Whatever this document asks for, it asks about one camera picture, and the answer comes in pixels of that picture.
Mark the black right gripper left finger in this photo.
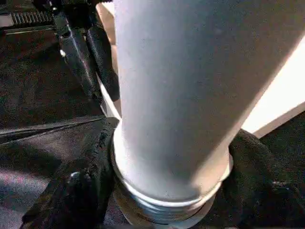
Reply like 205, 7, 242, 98
20, 118, 121, 229

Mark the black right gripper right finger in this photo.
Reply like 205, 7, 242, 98
203, 129, 305, 229

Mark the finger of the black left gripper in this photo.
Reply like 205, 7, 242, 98
53, 10, 103, 102
86, 24, 121, 102

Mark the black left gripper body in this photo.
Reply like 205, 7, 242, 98
0, 0, 112, 35

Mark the white plastic table top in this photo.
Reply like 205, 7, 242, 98
95, 2, 305, 140

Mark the white plastic table leg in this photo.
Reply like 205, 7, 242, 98
111, 0, 305, 226

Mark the black work mat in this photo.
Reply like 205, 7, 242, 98
0, 0, 305, 229

